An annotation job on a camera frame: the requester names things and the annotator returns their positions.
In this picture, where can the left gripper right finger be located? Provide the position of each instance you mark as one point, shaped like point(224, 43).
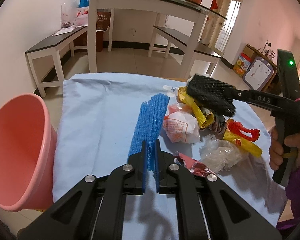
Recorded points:
point(162, 161)

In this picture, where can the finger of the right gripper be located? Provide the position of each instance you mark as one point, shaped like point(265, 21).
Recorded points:
point(242, 95)

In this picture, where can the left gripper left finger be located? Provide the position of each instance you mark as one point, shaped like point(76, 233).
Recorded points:
point(137, 182)

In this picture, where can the red snack wrapper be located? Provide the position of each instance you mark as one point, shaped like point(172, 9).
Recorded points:
point(195, 167)

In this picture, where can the black foam mesh sleeve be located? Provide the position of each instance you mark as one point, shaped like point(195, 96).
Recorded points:
point(210, 93)

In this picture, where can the yellow foam net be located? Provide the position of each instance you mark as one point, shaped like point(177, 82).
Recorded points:
point(240, 142)
point(204, 120)

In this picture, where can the blue foam mesh sleeve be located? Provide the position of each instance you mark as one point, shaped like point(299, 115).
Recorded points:
point(148, 127)

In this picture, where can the clear plastic bag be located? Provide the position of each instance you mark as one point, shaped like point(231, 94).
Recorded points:
point(220, 155)
point(73, 15)

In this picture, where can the white red food wrapper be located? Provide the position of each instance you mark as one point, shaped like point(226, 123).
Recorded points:
point(181, 125)

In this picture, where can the purple sleeve forearm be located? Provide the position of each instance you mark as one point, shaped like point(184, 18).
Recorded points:
point(293, 194)

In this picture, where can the pink plastic trash bucket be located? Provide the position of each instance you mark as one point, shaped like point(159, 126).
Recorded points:
point(27, 149)

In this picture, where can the children drawing board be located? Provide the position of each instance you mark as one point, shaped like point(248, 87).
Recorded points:
point(258, 74)

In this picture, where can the colourful cardboard box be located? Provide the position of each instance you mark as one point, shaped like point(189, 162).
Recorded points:
point(242, 64)

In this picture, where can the wooden low cabinet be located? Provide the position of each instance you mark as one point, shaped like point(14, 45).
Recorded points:
point(258, 53)

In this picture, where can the light blue tablecloth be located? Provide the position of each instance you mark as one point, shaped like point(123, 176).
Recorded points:
point(99, 115)

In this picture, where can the right white dark bench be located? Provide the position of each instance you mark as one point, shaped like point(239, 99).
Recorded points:
point(180, 40)

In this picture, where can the white dark bench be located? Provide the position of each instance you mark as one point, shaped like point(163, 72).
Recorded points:
point(51, 46)
point(180, 40)

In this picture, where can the left white dark bench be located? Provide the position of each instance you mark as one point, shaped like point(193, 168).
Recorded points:
point(51, 46)

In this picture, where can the paper sheet on bench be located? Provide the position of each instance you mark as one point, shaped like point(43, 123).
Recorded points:
point(64, 31)

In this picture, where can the dark red paper bag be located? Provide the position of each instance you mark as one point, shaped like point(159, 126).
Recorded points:
point(103, 20)

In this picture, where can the clear plastic bag on bench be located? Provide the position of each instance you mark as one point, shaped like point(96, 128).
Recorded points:
point(73, 15)

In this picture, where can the blue shopping bag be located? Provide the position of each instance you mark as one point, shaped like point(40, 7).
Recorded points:
point(83, 3)

